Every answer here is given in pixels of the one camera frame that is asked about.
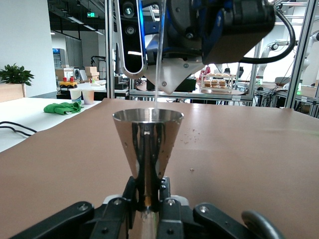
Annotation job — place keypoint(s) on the green plant wooden planter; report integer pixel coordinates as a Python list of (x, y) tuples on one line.
[(15, 74)]

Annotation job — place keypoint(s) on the paper cup purple print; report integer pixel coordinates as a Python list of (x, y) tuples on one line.
[(88, 96)]

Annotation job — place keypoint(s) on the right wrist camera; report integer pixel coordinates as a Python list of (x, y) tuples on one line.
[(133, 57)]

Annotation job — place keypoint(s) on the steel double jigger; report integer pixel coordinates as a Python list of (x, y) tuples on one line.
[(147, 129)]

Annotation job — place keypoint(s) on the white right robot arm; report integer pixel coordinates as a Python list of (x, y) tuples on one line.
[(312, 64)]

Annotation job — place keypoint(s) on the rack with bread buns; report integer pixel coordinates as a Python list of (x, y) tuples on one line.
[(216, 82)]

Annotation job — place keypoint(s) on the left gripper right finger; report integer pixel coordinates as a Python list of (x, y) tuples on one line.
[(199, 224)]

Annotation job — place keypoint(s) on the yellow box red buttons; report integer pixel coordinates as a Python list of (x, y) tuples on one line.
[(68, 84)]

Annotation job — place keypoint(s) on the brown table mat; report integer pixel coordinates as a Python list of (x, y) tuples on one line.
[(249, 161)]

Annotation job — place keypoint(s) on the green exit sign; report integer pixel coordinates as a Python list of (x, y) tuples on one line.
[(92, 15)]

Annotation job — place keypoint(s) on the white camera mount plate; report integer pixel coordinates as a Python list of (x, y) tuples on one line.
[(172, 74)]

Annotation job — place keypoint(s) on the green cloth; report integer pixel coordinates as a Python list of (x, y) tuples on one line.
[(62, 108)]

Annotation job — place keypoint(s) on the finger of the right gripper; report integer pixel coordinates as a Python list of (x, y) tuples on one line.
[(192, 22)]

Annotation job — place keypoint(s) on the paper cup green print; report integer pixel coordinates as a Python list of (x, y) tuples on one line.
[(76, 95)]

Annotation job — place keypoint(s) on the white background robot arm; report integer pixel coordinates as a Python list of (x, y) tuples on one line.
[(265, 53)]

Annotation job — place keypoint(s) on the aluminium cell frame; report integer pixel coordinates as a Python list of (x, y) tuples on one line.
[(109, 49)]

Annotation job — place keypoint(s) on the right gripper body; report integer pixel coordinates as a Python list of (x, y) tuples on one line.
[(244, 22)]

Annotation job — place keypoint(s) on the blue display fridge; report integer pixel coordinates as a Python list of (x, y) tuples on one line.
[(58, 58)]

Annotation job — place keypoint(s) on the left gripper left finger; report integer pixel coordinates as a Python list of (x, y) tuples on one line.
[(62, 221)]

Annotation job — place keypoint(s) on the cardboard boxes stack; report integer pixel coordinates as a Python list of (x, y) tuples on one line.
[(91, 71)]

